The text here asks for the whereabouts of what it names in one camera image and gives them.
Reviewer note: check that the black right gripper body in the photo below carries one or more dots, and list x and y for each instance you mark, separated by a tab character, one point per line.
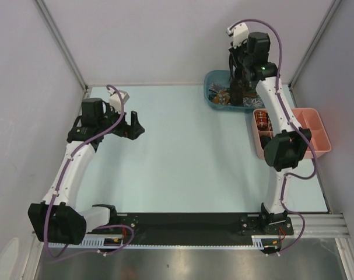
240	58

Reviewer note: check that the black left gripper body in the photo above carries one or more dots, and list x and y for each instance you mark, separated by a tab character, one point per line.
112	117

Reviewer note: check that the dark brown paisley tie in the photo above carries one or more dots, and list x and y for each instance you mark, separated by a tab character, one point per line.
239	85

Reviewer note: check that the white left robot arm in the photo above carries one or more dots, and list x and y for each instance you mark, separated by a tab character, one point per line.
82	144

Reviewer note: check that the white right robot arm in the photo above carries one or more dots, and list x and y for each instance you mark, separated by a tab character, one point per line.
286	148

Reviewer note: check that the blue plastic bin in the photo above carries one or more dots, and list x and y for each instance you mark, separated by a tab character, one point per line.
220	77

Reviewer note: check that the silver grey patterned tie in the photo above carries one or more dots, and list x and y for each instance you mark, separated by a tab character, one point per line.
251	99

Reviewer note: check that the orange patterned tie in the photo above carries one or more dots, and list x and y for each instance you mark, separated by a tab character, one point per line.
221	98

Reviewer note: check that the dark rolled tie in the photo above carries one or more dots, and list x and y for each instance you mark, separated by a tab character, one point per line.
264	140

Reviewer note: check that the pink compartment organizer box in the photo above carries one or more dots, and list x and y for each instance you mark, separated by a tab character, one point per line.
308	118

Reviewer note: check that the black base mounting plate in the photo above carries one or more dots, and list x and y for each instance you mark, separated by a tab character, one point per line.
200	229

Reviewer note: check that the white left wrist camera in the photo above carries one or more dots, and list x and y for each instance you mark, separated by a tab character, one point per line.
116	100

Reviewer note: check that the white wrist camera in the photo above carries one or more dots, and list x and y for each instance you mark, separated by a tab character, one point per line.
239	33
116	100

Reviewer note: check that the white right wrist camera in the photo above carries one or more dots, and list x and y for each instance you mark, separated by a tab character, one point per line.
239	33

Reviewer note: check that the white slotted cable duct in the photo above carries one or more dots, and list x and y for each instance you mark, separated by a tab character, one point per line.
93	242

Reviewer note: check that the aluminium frame rail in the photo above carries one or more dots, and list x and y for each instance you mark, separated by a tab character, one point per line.
319	223

